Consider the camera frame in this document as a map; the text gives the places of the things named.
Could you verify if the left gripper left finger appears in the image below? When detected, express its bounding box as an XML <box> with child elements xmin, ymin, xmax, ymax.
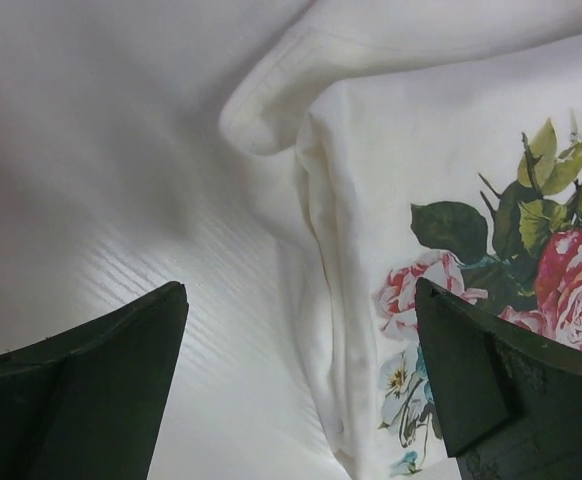
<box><xmin>0</xmin><ymin>282</ymin><xmax>189</xmax><ymax>479</ymax></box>

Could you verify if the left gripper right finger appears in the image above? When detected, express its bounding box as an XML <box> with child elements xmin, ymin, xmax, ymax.
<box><xmin>415</xmin><ymin>278</ymin><xmax>582</xmax><ymax>479</ymax></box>

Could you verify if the white t shirt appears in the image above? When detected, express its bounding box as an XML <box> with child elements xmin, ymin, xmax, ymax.
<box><xmin>0</xmin><ymin>1</ymin><xmax>582</xmax><ymax>479</ymax></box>

